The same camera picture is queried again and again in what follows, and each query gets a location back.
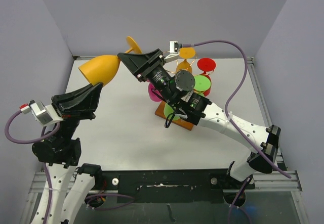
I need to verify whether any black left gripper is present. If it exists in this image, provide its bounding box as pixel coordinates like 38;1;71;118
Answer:
53;79;104;142

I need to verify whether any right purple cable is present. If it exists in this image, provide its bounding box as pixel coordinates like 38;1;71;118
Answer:
181;39;292;224

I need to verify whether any orange wine glass front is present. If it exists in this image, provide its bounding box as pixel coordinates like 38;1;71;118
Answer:
176;47;196;73

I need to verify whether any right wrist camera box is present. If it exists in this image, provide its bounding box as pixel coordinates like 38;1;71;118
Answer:
164;41;182;64

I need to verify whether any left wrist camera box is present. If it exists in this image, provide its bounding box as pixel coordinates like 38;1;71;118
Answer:
20;101;63;126

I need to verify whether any red plastic wine glass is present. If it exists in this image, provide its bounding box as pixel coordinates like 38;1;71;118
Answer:
195;58;217;97

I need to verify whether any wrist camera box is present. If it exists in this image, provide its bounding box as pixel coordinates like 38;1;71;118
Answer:
164;41;182;64
20;101;63;126

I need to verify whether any orange wine glass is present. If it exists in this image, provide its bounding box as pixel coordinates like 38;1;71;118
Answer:
77;35;142;87
176;47;196;73

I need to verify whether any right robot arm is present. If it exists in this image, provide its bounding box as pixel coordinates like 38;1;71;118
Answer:
117;49;281;188

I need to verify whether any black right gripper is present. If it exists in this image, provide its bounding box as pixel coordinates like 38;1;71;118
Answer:
118;49;178;105

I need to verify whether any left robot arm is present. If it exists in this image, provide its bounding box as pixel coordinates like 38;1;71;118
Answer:
29;82;106;223

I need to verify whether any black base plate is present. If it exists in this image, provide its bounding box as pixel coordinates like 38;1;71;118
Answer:
92;169;242;203

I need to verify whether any gold wire wine glass rack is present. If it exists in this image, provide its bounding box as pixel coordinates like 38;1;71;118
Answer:
154;49;216;132

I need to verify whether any green wine glass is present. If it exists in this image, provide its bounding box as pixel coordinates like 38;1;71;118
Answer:
194;75;211;93
164;104;180;121

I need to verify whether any pink plastic wine glass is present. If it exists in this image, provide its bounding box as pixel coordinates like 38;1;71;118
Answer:
148;83;162;102

